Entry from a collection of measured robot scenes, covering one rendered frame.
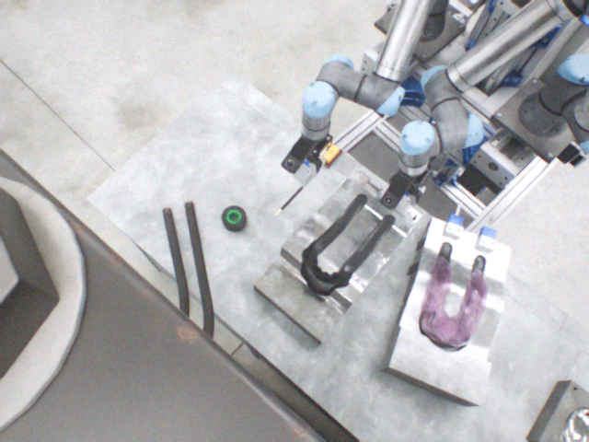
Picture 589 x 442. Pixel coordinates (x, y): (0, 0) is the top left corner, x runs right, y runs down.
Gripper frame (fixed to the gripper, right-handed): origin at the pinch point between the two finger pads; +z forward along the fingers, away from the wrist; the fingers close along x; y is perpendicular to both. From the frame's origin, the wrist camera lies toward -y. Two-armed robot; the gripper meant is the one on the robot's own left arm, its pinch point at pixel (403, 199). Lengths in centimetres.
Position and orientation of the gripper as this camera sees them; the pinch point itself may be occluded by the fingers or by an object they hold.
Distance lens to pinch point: 142.6
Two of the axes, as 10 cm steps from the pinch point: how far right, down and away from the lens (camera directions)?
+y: 6.3, -7.5, 1.8
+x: -7.6, -5.5, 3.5
